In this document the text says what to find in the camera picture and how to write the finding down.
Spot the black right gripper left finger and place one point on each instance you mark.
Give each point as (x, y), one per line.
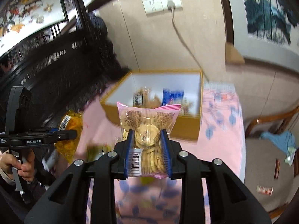
(66, 199)

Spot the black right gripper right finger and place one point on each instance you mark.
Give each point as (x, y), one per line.
(230, 201)

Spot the pink biscuit snack bag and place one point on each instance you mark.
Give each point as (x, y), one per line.
(144, 128)

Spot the orange chips snack bag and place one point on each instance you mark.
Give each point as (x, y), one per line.
(72, 125)

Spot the person left hand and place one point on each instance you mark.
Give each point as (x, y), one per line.
(25, 170)

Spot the white red candy wrapper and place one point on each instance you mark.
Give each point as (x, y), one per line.
(264, 190)

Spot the wooden armchair grey cushion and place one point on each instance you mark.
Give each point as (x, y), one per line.
(261, 158)

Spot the dark red candy wrapper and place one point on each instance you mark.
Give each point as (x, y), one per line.
(277, 168)

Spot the pink floral tablecloth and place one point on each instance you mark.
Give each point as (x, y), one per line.
(158, 200)

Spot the pale green small packet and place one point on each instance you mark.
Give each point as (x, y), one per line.
(290, 156)

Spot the blue cloth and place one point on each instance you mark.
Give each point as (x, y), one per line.
(282, 141)

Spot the dark carved wooden cabinet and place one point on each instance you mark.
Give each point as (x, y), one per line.
(65, 74)

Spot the yellow cardboard shoe box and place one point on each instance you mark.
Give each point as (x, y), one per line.
(187, 126)

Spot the blue snack packet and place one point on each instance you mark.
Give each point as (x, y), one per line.
(172, 97)

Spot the framed lotus ink painting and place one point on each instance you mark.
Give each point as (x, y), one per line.
(264, 31)

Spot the cardboard frame corner protector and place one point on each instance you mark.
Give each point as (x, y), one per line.
(232, 56)

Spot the white wall socket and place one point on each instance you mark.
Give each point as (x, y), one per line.
(157, 6)

